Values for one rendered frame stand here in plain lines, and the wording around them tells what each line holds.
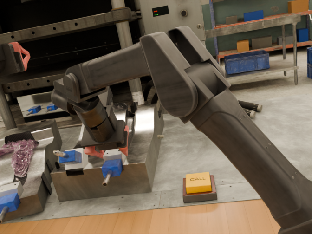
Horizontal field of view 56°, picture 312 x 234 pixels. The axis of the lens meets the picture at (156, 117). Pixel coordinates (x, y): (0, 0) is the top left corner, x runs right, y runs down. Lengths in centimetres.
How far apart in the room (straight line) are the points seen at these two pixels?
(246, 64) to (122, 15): 322
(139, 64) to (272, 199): 27
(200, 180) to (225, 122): 35
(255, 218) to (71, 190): 47
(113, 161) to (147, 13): 94
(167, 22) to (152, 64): 111
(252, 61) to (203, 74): 403
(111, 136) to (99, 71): 20
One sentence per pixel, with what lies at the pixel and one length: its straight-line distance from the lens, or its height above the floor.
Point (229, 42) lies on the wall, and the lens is 733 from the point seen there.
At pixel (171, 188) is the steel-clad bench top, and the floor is 80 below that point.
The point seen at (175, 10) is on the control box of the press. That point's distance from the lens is 152.
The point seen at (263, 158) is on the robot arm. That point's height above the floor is 103.
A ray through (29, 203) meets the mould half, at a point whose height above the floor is 83.
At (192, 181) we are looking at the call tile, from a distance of 73.
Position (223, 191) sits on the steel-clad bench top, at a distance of 75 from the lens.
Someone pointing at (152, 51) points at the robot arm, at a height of 118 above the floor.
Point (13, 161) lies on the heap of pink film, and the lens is 99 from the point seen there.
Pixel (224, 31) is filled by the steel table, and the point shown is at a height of 89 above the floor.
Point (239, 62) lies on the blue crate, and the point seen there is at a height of 40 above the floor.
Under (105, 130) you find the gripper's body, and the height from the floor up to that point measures 101.
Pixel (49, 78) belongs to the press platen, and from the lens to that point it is 165.
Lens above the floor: 122
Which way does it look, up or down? 19 degrees down
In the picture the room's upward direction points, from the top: 11 degrees counter-clockwise
